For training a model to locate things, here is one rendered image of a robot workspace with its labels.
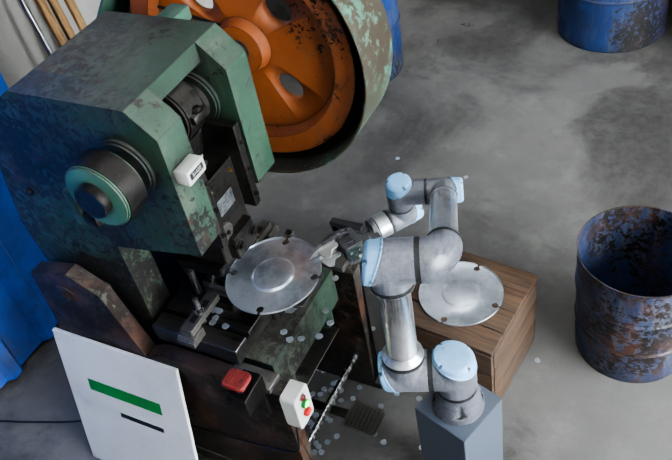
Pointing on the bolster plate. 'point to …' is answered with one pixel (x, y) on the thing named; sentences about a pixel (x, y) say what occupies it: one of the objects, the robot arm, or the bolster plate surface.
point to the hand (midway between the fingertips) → (312, 256)
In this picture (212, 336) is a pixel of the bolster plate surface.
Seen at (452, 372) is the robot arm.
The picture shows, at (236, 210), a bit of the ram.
